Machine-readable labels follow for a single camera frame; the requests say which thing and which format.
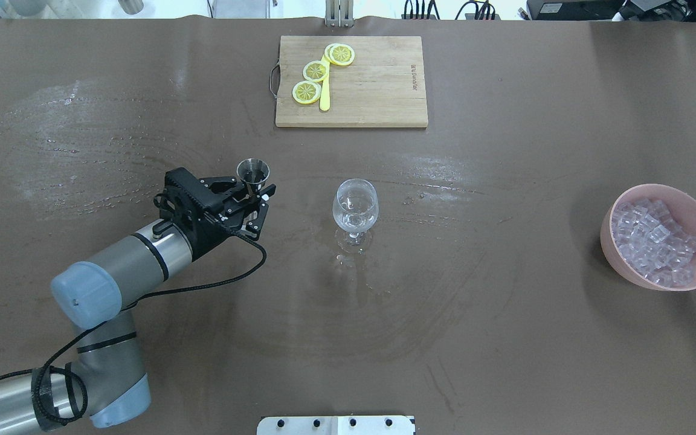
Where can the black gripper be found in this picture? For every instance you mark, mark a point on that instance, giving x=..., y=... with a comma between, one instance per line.
x=208, y=232

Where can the steel jigger cup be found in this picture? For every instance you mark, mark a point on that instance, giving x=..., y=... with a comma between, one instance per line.
x=254, y=171

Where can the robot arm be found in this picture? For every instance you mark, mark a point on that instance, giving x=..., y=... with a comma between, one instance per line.
x=100, y=374

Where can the clear wine glass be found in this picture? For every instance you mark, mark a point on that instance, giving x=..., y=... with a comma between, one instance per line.
x=355, y=210

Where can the pile of clear ice cubes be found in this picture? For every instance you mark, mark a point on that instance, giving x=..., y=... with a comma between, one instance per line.
x=653, y=243

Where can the lemon slice middle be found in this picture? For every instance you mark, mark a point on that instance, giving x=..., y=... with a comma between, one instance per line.
x=316, y=71

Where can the lemon slice far pair back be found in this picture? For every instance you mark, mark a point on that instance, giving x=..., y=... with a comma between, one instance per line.
x=327, y=52

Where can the lemon slice pair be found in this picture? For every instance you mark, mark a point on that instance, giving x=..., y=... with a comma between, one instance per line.
x=342, y=54
x=327, y=52

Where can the lemon slice far pair front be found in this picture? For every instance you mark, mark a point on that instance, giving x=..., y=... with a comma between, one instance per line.
x=342, y=54

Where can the wooden cutting board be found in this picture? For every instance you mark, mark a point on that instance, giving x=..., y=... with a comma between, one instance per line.
x=385, y=85

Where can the brown table mat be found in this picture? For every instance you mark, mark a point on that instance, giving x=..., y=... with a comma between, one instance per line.
x=484, y=303

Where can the pink bowl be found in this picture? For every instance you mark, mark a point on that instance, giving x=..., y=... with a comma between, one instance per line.
x=681, y=205

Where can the lemon slice near handle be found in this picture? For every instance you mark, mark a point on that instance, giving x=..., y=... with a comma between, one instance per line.
x=306, y=92

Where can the aluminium frame post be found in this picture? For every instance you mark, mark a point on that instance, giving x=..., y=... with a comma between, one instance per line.
x=339, y=13

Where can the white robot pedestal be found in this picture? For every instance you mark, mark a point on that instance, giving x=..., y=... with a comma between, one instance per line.
x=347, y=424

